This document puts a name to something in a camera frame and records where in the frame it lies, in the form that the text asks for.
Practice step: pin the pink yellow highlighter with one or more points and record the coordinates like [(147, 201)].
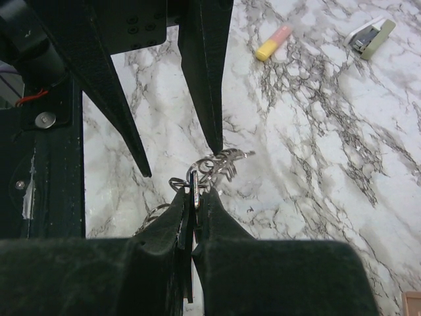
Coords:
[(273, 42)]

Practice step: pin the peach plastic file organizer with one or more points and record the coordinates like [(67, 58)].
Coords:
[(411, 303)]

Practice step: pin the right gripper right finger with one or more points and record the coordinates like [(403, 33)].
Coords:
[(241, 275)]

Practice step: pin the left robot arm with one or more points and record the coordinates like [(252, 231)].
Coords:
[(48, 42)]

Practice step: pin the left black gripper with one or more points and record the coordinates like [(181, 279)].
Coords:
[(127, 25)]

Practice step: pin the silver key black head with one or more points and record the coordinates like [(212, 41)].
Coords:
[(185, 240)]

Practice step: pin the grey white stapler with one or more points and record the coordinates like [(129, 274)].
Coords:
[(366, 39)]

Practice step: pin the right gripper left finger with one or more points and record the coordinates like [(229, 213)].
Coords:
[(120, 276)]

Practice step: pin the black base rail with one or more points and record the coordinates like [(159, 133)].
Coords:
[(42, 168)]

